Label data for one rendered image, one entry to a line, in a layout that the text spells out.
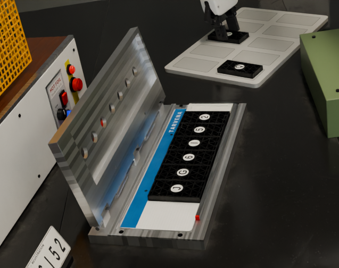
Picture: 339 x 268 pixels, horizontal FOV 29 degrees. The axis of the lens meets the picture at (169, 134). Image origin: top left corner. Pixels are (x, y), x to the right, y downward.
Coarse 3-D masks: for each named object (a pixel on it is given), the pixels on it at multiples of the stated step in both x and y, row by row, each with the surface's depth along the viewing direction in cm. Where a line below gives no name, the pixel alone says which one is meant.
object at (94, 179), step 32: (128, 32) 139; (128, 64) 136; (96, 96) 122; (128, 96) 134; (160, 96) 146; (64, 128) 109; (96, 128) 120; (128, 128) 129; (64, 160) 107; (96, 160) 118; (128, 160) 127; (96, 192) 114; (96, 224) 113
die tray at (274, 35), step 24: (240, 24) 183; (264, 24) 181; (288, 24) 178; (312, 24) 176; (192, 48) 175; (216, 48) 173; (240, 48) 170; (264, 48) 168; (288, 48) 166; (168, 72) 168; (192, 72) 163; (216, 72) 161; (264, 72) 157
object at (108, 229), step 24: (168, 120) 144; (240, 120) 138; (144, 144) 137; (144, 168) 129; (216, 192) 119; (120, 216) 118; (96, 240) 115; (120, 240) 114; (144, 240) 112; (168, 240) 111; (192, 240) 110
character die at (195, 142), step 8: (176, 136) 135; (184, 136) 135; (192, 136) 134; (200, 136) 134; (176, 144) 133; (184, 144) 132; (192, 144) 132; (200, 144) 132; (208, 144) 131; (216, 144) 132
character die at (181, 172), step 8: (160, 168) 127; (168, 168) 126; (176, 168) 127; (184, 168) 125; (192, 168) 125; (200, 168) 125; (208, 168) 125; (160, 176) 125; (168, 176) 125; (176, 176) 124; (184, 176) 123; (192, 176) 123; (200, 176) 123; (208, 176) 123
